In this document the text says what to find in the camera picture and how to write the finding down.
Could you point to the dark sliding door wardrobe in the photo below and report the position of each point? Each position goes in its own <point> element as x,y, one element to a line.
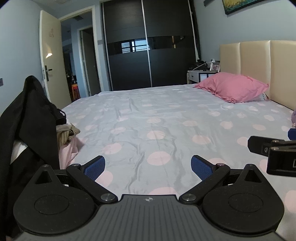
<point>148,46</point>

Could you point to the white nightstand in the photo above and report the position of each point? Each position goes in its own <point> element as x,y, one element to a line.
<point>196,76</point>

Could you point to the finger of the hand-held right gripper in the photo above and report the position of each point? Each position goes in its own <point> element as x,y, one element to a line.
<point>259,146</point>

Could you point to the grey wall switch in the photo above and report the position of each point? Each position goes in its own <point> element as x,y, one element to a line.
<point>1,82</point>

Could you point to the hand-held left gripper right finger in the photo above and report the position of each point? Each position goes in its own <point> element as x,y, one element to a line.
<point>201,168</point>

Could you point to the framed wall painting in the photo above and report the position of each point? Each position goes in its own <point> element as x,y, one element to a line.
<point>254,4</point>

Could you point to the striped beige garment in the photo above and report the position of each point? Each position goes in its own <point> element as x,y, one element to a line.
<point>66,134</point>

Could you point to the light pink cloth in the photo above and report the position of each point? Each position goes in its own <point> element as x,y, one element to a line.
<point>69,153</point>

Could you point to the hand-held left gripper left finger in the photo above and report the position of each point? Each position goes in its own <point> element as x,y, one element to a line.
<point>94,168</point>

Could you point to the pink pillow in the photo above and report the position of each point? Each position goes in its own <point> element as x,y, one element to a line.
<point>231,88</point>

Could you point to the small picture frame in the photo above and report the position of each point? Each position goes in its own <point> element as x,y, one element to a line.
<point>215,66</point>

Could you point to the black pants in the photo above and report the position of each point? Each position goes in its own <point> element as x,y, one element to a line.
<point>25,129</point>

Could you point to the cream room door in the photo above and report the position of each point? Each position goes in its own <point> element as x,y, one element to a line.
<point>52,58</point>

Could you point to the white pillow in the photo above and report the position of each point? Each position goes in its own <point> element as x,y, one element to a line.
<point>263,97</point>

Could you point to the purple fluffy garment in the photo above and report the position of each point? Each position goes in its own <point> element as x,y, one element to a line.
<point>294,118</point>

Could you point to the cream padded headboard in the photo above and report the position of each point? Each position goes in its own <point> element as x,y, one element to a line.
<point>254,58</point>

